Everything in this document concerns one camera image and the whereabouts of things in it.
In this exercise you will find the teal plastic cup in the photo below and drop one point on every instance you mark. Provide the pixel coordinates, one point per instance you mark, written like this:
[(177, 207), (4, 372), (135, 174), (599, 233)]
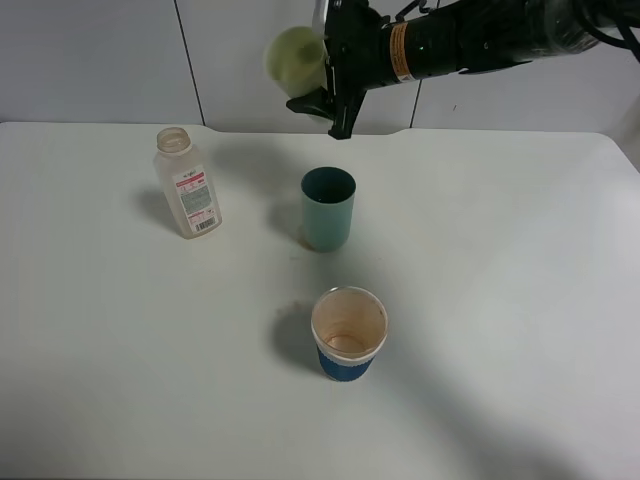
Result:
[(328, 195)]

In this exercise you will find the paper cup with blue sleeve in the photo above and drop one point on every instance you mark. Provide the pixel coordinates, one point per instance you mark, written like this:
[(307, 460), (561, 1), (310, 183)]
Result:
[(349, 326)]

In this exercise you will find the clear plastic drink bottle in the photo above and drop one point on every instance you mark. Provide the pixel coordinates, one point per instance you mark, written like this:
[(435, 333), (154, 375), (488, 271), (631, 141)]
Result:
[(185, 175)]

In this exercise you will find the pale green plastic cup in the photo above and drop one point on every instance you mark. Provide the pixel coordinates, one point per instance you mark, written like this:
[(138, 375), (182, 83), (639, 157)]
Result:
[(295, 61)]

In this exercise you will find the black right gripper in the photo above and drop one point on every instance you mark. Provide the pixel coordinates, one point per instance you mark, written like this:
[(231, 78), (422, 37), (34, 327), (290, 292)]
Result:
[(357, 48)]

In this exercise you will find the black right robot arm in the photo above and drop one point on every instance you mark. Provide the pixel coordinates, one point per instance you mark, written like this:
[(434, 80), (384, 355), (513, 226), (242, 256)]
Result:
[(477, 37)]

